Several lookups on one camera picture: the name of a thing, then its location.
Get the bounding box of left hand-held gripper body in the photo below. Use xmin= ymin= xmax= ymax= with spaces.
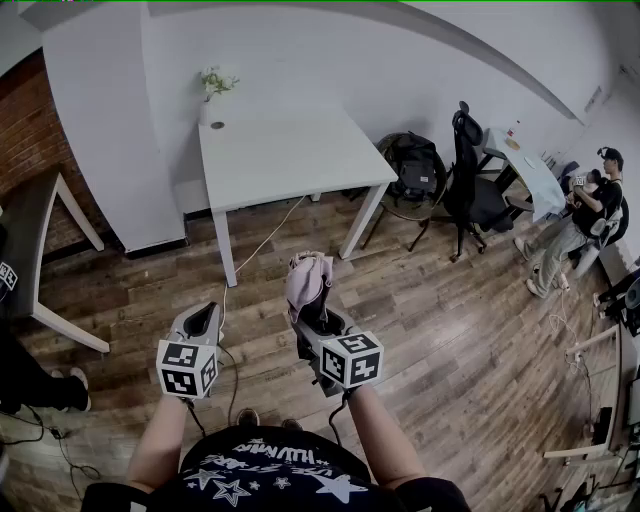
xmin=155 ymin=319 xmax=226 ymax=402

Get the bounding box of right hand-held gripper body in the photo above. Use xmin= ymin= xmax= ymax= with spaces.
xmin=297 ymin=329 xmax=386 ymax=399

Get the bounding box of person's left forearm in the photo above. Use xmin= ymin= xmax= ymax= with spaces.
xmin=126 ymin=395 xmax=202 ymax=494

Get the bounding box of person's right forearm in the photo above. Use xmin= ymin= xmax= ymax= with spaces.
xmin=344 ymin=383 xmax=428 ymax=490

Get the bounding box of black star print t-shirt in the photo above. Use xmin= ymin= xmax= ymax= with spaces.
xmin=79 ymin=424 xmax=474 ymax=512

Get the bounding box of black backpack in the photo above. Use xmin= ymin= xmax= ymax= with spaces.
xmin=393 ymin=132 xmax=442 ymax=202

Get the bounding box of grey table with white legs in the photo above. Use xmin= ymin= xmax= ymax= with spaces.
xmin=0 ymin=171 xmax=111 ymax=354

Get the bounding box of black office chair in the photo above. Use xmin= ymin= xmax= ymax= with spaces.
xmin=442 ymin=100 xmax=534 ymax=263

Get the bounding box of round rattan chair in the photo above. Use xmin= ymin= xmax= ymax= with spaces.
xmin=360 ymin=131 xmax=450 ymax=253

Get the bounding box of artificial white flower bouquet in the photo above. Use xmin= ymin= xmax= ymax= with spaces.
xmin=200 ymin=64 xmax=241 ymax=104

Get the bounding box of table with pale blue cloth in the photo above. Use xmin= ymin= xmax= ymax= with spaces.
xmin=479 ymin=127 xmax=567 ymax=224

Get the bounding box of grey swivel chair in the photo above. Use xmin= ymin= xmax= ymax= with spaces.
xmin=569 ymin=198 xmax=630 ymax=280

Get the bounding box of light wooden desk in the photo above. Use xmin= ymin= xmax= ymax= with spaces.
xmin=542 ymin=319 xmax=640 ymax=467

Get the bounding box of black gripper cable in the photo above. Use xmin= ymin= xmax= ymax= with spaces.
xmin=183 ymin=397 xmax=208 ymax=439
xmin=327 ymin=391 xmax=352 ymax=447
xmin=215 ymin=342 xmax=239 ymax=427

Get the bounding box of white floor cable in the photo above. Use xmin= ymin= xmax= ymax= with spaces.
xmin=221 ymin=194 xmax=307 ymax=346

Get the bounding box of black floor cable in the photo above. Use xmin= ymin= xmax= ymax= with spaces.
xmin=0 ymin=403 xmax=102 ymax=501

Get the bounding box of thin white cable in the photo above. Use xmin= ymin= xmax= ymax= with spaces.
xmin=548 ymin=285 xmax=582 ymax=352

